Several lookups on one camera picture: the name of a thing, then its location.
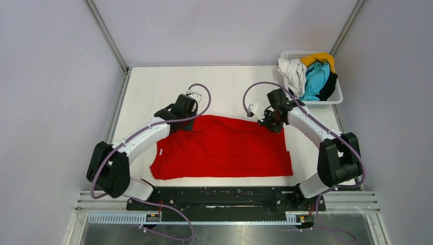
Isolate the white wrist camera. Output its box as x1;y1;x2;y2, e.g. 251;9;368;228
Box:
247;102;265;122
185;89;202;104

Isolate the white t-shirt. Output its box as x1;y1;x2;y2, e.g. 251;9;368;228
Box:
277;58;307;98

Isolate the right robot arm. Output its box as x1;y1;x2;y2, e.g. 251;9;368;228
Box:
258;89;363;210

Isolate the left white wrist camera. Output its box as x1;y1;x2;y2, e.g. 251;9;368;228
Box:
185;89;202;104

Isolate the aluminium frame rail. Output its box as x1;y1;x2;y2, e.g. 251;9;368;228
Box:
75;191;380;225

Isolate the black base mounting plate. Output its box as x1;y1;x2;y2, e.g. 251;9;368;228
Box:
126;186;326;223

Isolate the black t-shirt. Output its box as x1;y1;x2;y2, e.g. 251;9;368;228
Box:
316;72;338;101

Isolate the teal t-shirt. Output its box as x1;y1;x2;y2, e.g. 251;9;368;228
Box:
300;62;330;101

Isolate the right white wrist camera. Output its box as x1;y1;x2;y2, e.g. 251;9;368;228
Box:
247;102;265;122

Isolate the red t-shirt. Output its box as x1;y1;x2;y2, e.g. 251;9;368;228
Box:
150;115;294;180

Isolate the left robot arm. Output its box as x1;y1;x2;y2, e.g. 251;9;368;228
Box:
86;92;202;210

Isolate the yellow t-shirt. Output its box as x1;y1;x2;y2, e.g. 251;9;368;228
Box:
300;52;337;74

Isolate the purple cable under base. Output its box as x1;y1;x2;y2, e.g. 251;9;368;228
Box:
130;196;195;242

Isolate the white plastic laundry basket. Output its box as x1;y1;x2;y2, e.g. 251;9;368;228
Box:
280;50;343;107

